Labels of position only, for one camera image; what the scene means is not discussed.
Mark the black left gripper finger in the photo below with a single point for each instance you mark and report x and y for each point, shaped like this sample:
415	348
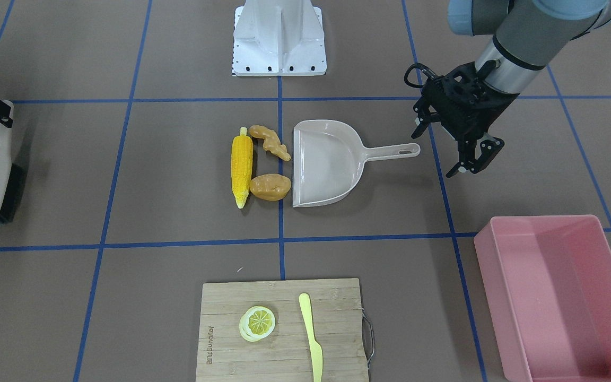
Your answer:
480	153
464	148

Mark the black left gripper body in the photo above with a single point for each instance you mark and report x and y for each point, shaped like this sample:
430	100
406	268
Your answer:
483	150

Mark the beige hand brush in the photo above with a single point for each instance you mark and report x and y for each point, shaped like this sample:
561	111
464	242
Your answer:
12	177

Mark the beige dustpan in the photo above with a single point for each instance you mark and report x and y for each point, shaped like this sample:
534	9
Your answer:
329	158

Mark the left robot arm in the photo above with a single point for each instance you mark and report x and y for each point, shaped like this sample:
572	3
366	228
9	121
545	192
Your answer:
525	37

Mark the pink plastic bin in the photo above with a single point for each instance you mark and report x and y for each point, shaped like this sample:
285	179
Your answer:
547	281

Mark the toy ginger root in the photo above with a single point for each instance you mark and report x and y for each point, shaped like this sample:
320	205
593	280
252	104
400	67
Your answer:
271	141

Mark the toy potato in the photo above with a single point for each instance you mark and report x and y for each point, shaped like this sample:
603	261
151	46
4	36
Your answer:
270	187

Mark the yellow toy knife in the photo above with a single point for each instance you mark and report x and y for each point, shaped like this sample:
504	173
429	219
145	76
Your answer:
316	352

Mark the yellow toy corn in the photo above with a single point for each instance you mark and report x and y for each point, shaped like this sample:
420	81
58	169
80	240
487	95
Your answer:
241	166

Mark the yellow toy lemon slice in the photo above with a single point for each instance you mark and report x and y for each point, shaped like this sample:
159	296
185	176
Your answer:
257	323

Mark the wooden cutting board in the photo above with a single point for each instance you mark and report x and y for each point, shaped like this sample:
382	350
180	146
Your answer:
284	355

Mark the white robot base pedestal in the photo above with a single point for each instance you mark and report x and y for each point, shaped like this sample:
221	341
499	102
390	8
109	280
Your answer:
278	38

